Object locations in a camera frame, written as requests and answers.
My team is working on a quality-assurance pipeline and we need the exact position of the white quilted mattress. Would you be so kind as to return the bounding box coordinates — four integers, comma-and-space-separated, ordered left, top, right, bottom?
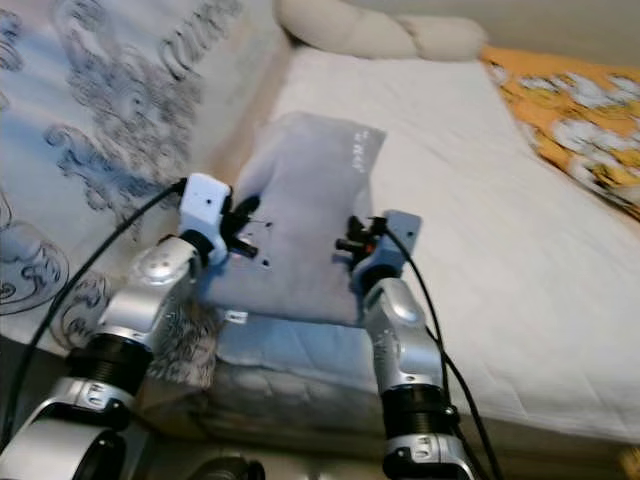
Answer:
138, 44, 640, 443

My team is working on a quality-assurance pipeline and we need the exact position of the orange cartoon print blanket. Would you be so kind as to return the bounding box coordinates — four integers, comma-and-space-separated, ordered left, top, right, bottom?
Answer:
479, 44, 640, 225

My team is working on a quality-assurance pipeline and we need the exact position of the blue ornament print headboard cushion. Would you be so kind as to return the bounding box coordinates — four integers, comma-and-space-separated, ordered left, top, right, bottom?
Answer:
0, 0, 288, 348

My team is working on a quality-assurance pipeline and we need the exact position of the beige twisted bolster pillow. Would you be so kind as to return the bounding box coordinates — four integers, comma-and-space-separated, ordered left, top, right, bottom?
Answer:
274, 0, 490, 64

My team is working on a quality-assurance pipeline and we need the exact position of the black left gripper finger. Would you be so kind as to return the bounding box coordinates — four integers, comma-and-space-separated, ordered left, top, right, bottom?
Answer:
227, 194, 260, 234

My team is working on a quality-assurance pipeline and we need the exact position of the grey bear print pillow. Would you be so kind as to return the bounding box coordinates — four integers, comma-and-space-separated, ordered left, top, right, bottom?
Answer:
203, 109, 387, 328

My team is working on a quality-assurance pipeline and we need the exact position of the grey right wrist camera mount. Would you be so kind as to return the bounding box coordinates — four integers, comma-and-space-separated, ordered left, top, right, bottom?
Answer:
359, 209, 424, 298

